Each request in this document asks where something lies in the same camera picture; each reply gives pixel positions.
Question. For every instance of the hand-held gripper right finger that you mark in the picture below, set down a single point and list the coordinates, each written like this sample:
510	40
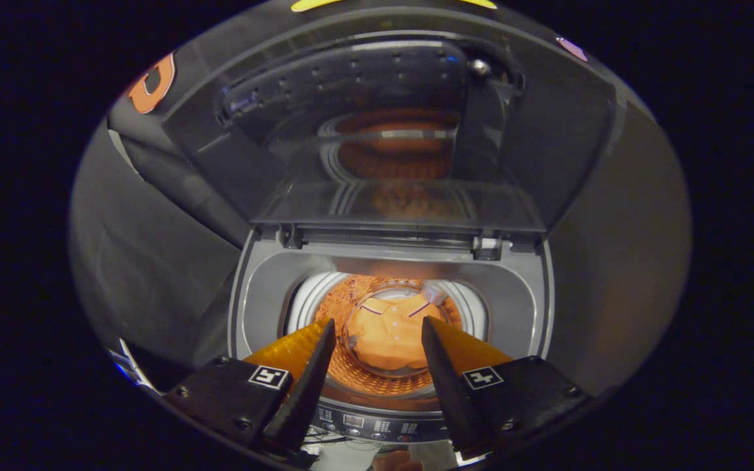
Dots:
449	392

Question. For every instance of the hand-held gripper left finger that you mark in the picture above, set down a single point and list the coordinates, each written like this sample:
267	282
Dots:
308	392

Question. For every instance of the dark washing machine lid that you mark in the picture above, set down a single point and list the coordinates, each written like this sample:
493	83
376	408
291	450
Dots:
383	98

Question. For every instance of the orange polo shirt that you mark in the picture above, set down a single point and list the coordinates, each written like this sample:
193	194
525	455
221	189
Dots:
387	337

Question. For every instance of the grey washing machine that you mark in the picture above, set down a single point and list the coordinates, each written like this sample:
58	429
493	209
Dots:
266	288

